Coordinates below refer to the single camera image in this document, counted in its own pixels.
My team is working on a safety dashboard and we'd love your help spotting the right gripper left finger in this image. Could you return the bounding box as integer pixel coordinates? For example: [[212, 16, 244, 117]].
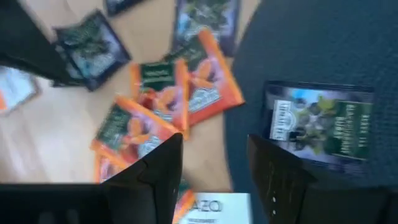
[[101, 133, 184, 224]]

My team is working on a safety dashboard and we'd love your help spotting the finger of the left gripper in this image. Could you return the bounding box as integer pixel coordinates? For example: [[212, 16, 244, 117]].
[[0, 0, 75, 86]]

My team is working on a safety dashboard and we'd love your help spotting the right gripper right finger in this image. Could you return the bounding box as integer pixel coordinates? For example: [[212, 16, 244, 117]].
[[247, 133, 317, 224]]

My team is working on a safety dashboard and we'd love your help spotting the orange tea packet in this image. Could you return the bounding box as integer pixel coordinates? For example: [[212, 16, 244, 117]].
[[129, 58, 190, 139], [163, 27, 246, 127], [90, 95, 183, 169], [172, 179, 197, 224], [93, 152, 128, 184]]

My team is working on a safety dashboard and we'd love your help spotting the dark blue tea packet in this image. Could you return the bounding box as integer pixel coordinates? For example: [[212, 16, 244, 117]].
[[55, 9, 132, 91], [104, 0, 147, 16], [262, 80, 374, 175], [51, 43, 94, 93], [172, 0, 242, 58]]

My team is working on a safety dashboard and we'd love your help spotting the dark round plate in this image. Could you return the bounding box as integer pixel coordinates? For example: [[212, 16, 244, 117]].
[[223, 0, 398, 200]]

